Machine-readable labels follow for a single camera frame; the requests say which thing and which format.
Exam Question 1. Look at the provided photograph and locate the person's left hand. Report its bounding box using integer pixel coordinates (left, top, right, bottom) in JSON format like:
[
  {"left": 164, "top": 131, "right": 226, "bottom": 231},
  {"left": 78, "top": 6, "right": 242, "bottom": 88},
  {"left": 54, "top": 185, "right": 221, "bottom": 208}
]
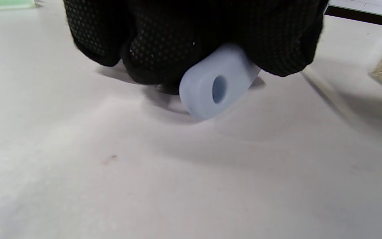
[{"left": 63, "top": 0, "right": 329, "bottom": 95}]

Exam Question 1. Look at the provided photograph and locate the light blue knife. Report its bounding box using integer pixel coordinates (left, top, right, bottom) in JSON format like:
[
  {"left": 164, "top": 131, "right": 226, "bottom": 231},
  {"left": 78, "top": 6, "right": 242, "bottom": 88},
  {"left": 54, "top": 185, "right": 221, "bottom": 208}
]
[{"left": 179, "top": 43, "right": 261, "bottom": 120}]

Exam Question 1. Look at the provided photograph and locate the clear green-rimmed container lid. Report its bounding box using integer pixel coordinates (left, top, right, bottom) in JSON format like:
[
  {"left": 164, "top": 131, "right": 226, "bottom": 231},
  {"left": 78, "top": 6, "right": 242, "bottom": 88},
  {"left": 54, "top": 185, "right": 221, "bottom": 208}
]
[{"left": 0, "top": 0, "right": 37, "bottom": 11}]

